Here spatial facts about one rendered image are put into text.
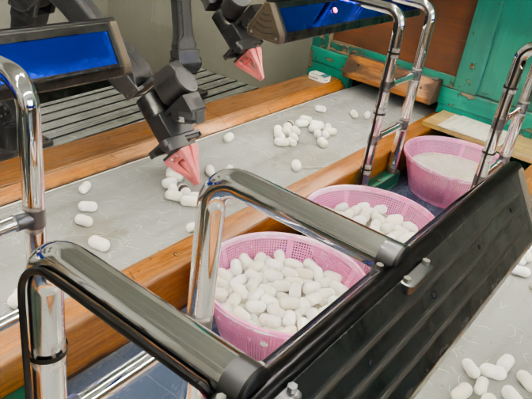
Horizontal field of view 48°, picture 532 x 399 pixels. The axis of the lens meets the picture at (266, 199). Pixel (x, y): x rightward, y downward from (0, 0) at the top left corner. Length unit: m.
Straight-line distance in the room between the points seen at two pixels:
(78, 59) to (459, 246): 0.55
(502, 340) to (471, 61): 0.98
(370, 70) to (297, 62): 1.21
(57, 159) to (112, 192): 0.14
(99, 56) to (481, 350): 0.68
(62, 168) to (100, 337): 0.44
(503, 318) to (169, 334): 0.81
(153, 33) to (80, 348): 2.88
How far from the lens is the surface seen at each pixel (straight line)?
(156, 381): 0.89
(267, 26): 1.15
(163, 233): 1.07
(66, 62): 0.82
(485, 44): 1.79
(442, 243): 0.43
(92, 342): 0.89
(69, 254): 0.34
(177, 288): 0.97
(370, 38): 1.94
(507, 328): 1.04
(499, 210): 0.54
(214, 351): 0.28
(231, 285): 0.97
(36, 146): 0.64
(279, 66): 3.12
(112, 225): 1.09
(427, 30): 1.40
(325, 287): 1.00
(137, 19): 3.69
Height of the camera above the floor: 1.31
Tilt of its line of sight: 28 degrees down
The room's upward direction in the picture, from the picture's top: 9 degrees clockwise
